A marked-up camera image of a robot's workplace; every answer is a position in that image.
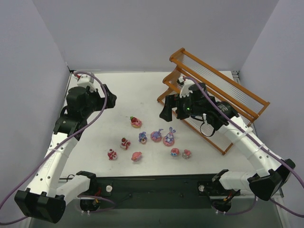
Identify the strawberry bear donut toy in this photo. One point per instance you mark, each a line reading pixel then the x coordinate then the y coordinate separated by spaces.
pixel 135 122

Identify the pink pig clear cup toy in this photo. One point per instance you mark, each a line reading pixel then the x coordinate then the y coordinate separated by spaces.
pixel 186 154

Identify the strawberry cake slice toy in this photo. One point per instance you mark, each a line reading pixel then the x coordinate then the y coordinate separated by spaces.
pixel 125 143

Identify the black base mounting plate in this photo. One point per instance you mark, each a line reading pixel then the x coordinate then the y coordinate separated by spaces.
pixel 194 191

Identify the pink pig bow toy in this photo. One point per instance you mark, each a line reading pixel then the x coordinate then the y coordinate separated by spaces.
pixel 136 156

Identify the purple bunny sitting donut toy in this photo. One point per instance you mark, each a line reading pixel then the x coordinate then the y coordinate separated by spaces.
pixel 168 140

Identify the small purple bunny cupcake toy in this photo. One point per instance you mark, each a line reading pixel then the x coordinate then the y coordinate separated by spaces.
pixel 142 138

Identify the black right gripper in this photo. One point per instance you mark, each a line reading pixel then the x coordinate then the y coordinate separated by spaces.
pixel 177 108

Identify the orange wooden tiered shelf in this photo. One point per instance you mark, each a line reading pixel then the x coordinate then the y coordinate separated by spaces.
pixel 222 87

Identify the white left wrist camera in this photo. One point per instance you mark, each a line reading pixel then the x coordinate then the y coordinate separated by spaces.
pixel 85 79

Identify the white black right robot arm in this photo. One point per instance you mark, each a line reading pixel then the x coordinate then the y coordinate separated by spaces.
pixel 269 173

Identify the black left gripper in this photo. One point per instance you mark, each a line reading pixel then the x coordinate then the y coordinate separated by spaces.
pixel 104 98

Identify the red bear cake toy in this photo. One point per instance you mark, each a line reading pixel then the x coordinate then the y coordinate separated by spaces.
pixel 112 155

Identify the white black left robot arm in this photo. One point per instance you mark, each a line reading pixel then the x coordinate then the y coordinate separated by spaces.
pixel 43 199

